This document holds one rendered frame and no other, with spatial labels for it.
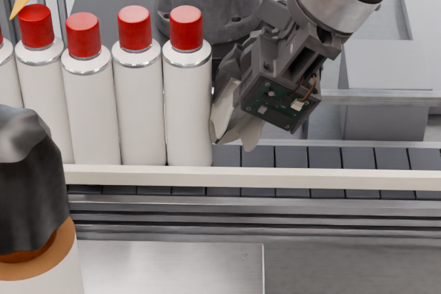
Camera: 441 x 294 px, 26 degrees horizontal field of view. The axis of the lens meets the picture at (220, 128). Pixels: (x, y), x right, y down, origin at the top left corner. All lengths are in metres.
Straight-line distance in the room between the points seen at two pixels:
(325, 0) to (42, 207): 0.34
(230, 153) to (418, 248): 0.24
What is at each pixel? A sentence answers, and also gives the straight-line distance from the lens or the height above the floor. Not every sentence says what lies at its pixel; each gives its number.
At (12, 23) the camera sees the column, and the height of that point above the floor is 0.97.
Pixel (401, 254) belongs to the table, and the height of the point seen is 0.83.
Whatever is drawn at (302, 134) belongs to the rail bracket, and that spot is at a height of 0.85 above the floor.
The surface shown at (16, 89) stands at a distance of 1.03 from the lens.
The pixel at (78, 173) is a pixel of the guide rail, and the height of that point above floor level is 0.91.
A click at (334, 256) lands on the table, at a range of 1.07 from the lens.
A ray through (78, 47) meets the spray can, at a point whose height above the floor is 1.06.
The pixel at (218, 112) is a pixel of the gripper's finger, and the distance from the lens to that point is 1.01.
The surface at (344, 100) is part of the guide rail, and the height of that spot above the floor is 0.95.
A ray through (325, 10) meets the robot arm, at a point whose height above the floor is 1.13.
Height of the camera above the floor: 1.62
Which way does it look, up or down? 41 degrees down
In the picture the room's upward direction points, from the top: straight up
